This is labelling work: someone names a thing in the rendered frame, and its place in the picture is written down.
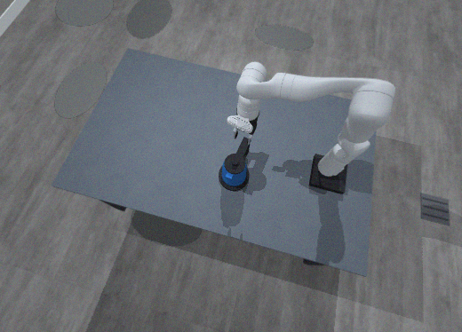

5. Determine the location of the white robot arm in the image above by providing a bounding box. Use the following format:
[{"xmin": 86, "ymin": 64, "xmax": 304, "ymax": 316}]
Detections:
[{"xmin": 236, "ymin": 62, "xmax": 395, "ymax": 177}]

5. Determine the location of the dark grey round disc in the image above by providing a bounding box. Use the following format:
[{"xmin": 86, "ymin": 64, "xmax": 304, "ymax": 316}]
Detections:
[{"xmin": 219, "ymin": 167, "xmax": 250, "ymax": 191}]

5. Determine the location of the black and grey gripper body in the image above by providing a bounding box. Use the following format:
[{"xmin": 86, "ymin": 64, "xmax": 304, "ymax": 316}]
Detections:
[{"xmin": 227, "ymin": 105, "xmax": 259, "ymax": 135}]

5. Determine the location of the blue and black kettle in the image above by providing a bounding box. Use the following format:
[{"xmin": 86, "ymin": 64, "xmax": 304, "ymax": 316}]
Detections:
[{"xmin": 222, "ymin": 137, "xmax": 250, "ymax": 186}]

